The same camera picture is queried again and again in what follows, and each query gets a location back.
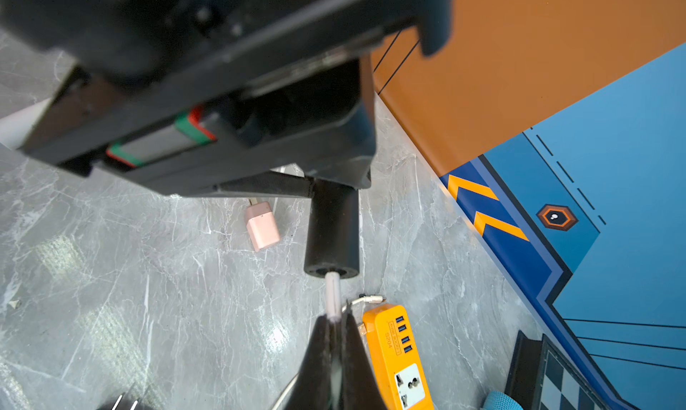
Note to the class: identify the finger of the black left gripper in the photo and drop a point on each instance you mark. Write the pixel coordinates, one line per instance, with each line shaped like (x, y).
(269, 184)

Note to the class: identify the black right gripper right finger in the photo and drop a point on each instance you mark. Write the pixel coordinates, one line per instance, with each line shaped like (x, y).
(359, 389)

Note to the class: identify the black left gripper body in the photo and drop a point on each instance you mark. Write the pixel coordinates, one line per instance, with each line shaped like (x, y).
(179, 96)

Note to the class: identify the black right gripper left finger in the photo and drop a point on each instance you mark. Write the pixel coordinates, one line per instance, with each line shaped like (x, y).
(313, 388)

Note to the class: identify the pink USB charger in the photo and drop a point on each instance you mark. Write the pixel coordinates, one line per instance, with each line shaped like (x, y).
(261, 225)

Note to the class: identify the orange power strip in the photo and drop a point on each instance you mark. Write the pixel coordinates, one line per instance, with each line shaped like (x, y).
(396, 361)

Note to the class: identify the blue toy microphone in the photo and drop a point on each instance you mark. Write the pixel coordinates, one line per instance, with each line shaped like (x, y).
(497, 400)

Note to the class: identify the black grey chessboard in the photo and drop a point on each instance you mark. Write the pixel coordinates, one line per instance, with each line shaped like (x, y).
(542, 377)

